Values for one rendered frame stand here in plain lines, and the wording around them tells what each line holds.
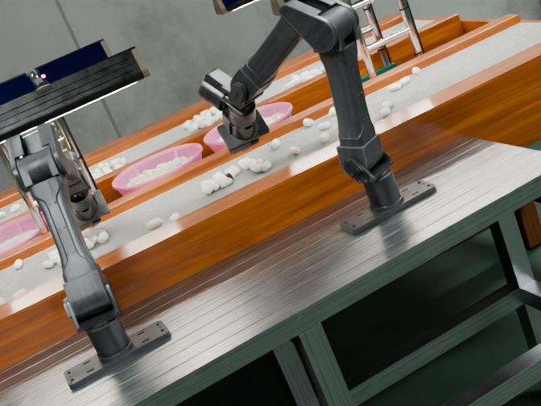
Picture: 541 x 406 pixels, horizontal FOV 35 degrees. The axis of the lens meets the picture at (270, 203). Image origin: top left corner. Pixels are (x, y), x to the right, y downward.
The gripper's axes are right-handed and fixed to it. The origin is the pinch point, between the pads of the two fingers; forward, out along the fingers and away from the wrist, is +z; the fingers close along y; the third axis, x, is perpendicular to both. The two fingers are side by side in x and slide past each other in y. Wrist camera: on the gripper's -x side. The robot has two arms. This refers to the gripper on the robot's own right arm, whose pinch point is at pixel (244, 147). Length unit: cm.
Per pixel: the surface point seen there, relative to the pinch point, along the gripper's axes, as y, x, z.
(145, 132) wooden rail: 10, -55, 73
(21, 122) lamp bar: 42, -25, -9
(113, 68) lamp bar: 18.9, -27.8, -9.2
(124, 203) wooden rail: 29.1, -10.2, 20.4
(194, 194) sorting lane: 13.8, -0.2, 11.9
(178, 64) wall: -26, -119, 143
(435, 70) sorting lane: -59, -4, 17
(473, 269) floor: -64, 33, 87
